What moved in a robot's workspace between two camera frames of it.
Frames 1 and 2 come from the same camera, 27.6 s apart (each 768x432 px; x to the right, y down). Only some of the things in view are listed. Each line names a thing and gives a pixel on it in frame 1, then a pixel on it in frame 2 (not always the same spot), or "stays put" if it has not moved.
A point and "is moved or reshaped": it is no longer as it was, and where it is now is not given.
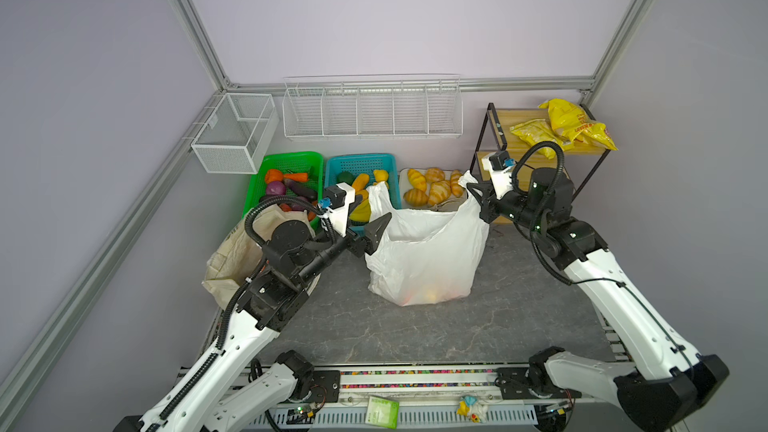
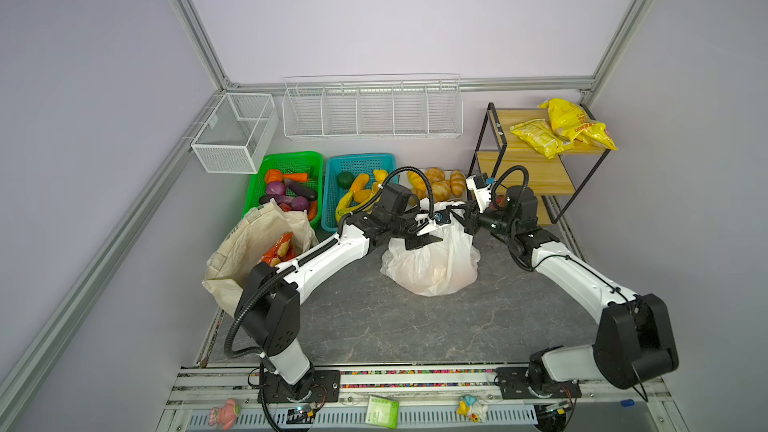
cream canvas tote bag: [234, 259] stays put
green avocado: [345, 177] stays put
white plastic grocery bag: [426, 256] is moved or reshaped
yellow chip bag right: [569, 120] stays put
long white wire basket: [372, 107] stays put
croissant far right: [456, 188] stays put
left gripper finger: [374, 231] → [441, 219]
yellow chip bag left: [535, 132] stays put
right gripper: [489, 205] → [470, 220]
